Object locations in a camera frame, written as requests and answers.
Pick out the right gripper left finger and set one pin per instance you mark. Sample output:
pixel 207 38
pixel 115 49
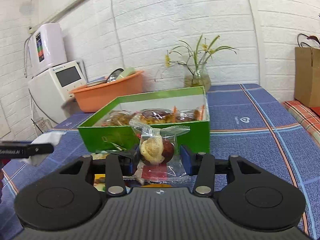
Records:
pixel 117 165

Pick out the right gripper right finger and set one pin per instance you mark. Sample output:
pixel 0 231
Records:
pixel 201 165

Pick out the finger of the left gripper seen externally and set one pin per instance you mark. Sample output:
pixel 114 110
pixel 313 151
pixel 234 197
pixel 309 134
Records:
pixel 16 149

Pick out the clear date walnut snack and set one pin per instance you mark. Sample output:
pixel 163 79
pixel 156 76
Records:
pixel 159 161

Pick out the white snack packet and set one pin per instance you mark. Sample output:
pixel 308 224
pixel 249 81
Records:
pixel 44 146

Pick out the clear bag with pink label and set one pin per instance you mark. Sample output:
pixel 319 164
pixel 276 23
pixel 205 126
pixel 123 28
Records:
pixel 117 118

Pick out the clear bag dark snacks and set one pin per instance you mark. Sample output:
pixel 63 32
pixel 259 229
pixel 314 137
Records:
pixel 156 116

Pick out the green cardboard box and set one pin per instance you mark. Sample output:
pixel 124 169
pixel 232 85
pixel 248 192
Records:
pixel 109 127

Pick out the blue checked tablecloth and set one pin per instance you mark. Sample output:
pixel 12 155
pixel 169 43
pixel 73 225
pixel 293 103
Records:
pixel 244 119

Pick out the orange plastic basin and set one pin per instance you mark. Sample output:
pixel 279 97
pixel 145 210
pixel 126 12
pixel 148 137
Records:
pixel 91 99

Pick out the white appliance with screen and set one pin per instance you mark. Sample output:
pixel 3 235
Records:
pixel 51 90

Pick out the glass vase with flowers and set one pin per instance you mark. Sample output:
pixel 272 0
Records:
pixel 193 60

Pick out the white water purifier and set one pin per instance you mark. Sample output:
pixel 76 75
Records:
pixel 46 48

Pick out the brown paper bag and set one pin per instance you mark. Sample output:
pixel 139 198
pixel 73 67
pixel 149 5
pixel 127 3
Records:
pixel 307 70

